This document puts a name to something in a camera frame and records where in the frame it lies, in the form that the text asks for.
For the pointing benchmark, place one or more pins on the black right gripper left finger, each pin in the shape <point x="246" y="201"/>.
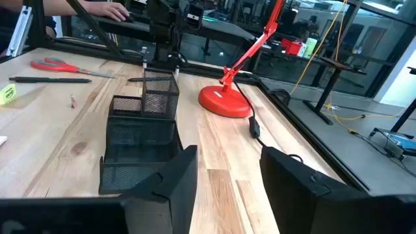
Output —
<point x="175" y="195"/>

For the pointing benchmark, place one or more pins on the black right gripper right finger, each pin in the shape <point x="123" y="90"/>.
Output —
<point x="292" y="195"/>

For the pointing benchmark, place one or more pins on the pink binder clip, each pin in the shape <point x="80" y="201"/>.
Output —
<point x="73" y="102"/>

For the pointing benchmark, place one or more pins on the yellow-green eraser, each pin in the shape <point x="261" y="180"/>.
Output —
<point x="7" y="94"/>

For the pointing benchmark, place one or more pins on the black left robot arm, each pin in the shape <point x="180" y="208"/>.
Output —
<point x="165" y="48"/>

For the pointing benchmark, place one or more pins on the person's forearm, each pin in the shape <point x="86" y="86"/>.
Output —
<point x="65" y="7"/>

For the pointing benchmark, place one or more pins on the black mesh desk organizer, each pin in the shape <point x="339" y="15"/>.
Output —
<point x="139" y="130"/>

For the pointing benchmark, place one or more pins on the black computer mouse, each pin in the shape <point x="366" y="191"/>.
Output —
<point x="129" y="19"/>

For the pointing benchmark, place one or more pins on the dark grey desk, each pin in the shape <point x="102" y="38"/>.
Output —
<point x="221" y="31"/>

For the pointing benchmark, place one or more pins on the person's hand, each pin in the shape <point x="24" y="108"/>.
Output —
<point x="109" y="11"/>

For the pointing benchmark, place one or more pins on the red desk lamp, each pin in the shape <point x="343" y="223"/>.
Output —
<point x="224" y="100"/>

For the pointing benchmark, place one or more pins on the black standing desk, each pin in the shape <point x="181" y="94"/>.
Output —
<point x="329" y="87"/>

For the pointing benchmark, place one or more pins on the red storage box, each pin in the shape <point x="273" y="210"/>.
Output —
<point x="292" y="48"/>

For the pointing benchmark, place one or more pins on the green container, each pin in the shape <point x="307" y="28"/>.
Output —
<point x="311" y="47"/>

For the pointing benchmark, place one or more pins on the silver aluminium extrusion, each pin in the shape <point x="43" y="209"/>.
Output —
<point x="19" y="32"/>

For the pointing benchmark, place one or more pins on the person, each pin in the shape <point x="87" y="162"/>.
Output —
<point x="8" y="29"/>

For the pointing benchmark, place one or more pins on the white frame standoff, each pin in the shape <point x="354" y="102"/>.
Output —
<point x="144" y="65"/>
<point x="177" y="72"/>

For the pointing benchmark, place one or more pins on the black frame foot bracket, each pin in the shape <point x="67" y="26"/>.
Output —
<point x="279" y="91"/>

